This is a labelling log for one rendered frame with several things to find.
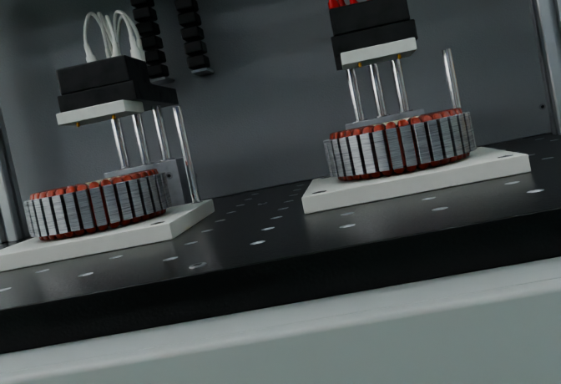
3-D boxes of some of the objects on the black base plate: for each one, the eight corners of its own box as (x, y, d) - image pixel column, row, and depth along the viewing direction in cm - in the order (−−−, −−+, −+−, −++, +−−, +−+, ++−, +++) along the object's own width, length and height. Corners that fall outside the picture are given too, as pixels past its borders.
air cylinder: (434, 164, 63) (423, 107, 63) (356, 179, 64) (344, 123, 64) (427, 162, 68) (417, 108, 68) (355, 176, 69) (344, 123, 69)
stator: (482, 159, 45) (472, 105, 45) (320, 189, 48) (310, 138, 47) (472, 149, 56) (464, 105, 56) (341, 174, 59) (332, 132, 58)
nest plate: (173, 240, 46) (169, 221, 46) (-30, 277, 48) (-33, 260, 48) (214, 211, 61) (212, 198, 61) (59, 241, 63) (57, 228, 63)
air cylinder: (187, 212, 66) (175, 157, 66) (113, 226, 67) (102, 172, 66) (198, 206, 71) (187, 154, 71) (130, 219, 72) (119, 169, 71)
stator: (150, 223, 48) (139, 172, 48) (5, 250, 49) (-7, 201, 49) (187, 204, 59) (179, 163, 59) (68, 227, 61) (58, 187, 60)
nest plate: (532, 171, 44) (528, 153, 44) (304, 214, 45) (300, 196, 45) (484, 159, 58) (482, 145, 58) (315, 192, 60) (311, 179, 60)
